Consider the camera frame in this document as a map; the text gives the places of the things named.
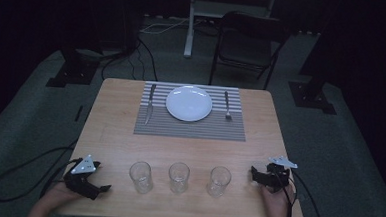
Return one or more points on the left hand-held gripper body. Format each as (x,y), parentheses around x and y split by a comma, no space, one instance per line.
(81,176)

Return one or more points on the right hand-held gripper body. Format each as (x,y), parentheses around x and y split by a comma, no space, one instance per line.
(276,175)

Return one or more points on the person's right hand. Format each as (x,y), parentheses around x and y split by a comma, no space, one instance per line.
(277,201)

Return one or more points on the person's left hand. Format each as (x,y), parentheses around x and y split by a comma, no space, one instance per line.
(56,196)

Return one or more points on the clear drinking glass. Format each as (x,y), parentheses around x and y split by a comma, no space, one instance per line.
(141,177)
(219,181)
(178,177)

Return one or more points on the silver fork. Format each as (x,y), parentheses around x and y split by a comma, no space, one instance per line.
(227,105)

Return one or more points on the grey striped placemat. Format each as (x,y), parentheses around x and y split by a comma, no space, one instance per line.
(190,128)

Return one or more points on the black stand base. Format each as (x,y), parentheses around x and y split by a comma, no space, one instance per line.
(73,68)
(310,94)

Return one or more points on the silver table knife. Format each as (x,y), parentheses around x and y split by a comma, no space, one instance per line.
(150,103)

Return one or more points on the white round plate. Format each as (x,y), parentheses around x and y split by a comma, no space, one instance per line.
(189,103)

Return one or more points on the black folding chair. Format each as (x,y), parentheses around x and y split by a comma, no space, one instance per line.
(246,48)

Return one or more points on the white metal stand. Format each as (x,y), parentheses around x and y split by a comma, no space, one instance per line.
(199,12)

